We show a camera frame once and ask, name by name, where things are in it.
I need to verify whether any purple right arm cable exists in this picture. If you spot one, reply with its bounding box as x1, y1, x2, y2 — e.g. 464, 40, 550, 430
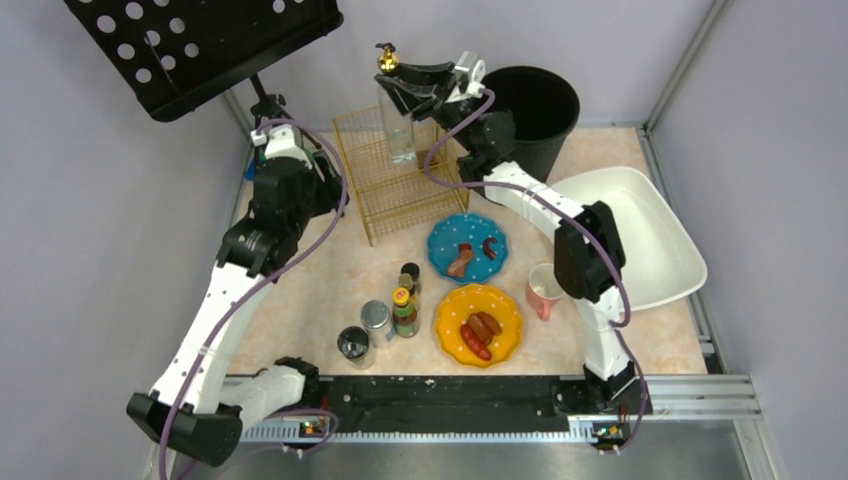
423, 89, 651, 455

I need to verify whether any blue toy block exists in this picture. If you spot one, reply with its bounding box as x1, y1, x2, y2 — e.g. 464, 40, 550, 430
244, 159, 256, 182

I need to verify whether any black plastic trash bin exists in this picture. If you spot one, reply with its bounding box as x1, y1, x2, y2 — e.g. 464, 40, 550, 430
483, 66, 581, 183

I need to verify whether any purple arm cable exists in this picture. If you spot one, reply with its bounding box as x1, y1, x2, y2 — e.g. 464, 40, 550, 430
158, 119, 349, 480
423, 89, 651, 455

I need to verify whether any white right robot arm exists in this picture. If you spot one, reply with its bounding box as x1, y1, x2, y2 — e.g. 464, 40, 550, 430
375, 53, 649, 415

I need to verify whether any brown sausage rear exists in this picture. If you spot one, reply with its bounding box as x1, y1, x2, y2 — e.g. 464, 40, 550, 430
476, 312, 502, 336

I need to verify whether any small yellow spice bottle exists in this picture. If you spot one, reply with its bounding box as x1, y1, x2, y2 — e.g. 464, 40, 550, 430
398, 273, 420, 310

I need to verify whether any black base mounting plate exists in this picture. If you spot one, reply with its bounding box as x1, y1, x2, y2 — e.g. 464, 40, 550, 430
306, 375, 651, 434

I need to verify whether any aluminium frame rail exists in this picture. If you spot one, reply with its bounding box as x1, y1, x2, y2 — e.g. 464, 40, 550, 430
155, 374, 763, 445

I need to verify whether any yellow wire rack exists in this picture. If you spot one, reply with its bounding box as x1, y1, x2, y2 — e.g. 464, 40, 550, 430
332, 107, 469, 246

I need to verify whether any brown sausage middle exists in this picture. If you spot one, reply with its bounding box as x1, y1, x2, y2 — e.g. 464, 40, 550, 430
466, 314, 494, 346

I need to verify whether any black perforated music stand tray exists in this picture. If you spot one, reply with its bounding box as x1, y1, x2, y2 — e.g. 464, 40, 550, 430
65, 0, 344, 122

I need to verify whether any white plastic basin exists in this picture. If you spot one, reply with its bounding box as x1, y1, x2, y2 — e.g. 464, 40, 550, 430
552, 166, 708, 311

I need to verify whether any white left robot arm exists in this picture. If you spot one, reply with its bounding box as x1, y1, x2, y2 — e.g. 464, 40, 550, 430
126, 147, 349, 479

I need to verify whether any black tripod stand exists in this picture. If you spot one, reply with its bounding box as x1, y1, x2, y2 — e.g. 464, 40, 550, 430
249, 74, 291, 132

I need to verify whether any black lid grinder jar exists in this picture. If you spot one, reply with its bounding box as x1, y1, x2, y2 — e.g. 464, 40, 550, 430
337, 326, 376, 370

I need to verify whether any silver lid shaker jar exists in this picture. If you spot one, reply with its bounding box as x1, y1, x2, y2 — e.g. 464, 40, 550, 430
360, 300, 396, 349

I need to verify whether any pink mug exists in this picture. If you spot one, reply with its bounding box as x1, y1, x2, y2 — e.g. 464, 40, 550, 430
525, 263, 565, 321

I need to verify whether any blue dotted plate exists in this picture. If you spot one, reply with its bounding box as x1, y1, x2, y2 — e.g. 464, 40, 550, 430
426, 213, 510, 285

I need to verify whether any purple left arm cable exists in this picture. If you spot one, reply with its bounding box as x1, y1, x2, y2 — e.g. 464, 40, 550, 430
158, 119, 349, 480

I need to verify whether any red sausage front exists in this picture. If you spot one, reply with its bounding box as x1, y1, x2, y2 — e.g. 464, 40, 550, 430
460, 324, 492, 361

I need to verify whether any clear bottle gold pump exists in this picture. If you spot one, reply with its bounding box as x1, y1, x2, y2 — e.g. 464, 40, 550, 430
375, 42, 417, 164

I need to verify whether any brown sausage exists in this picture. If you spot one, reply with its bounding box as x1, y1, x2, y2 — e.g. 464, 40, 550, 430
466, 314, 494, 346
476, 312, 502, 336

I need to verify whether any yellow cap sauce bottle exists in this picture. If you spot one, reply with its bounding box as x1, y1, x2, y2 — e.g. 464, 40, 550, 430
392, 287, 420, 338

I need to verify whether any yellow dotted plate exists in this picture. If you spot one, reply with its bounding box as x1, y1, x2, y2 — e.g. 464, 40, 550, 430
434, 284, 524, 369

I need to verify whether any black cap spice bottle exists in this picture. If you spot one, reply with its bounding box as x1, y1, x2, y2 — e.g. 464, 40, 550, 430
400, 262, 421, 293

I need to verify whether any curved dark sausage piece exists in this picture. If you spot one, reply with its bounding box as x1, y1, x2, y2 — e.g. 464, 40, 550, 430
482, 237, 498, 260

